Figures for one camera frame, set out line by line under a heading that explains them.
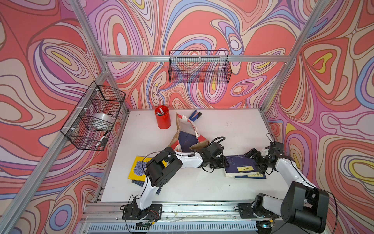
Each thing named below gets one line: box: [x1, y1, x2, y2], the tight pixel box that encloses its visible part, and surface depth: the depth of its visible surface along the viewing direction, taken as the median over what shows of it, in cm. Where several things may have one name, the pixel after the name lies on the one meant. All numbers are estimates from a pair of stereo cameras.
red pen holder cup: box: [154, 105, 172, 130], surface depth 107 cm
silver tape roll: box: [88, 112, 115, 132], surface depth 73 cm
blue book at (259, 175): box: [233, 172, 267, 180], surface depth 85 cm
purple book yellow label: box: [224, 155, 258, 177], surface depth 86 cm
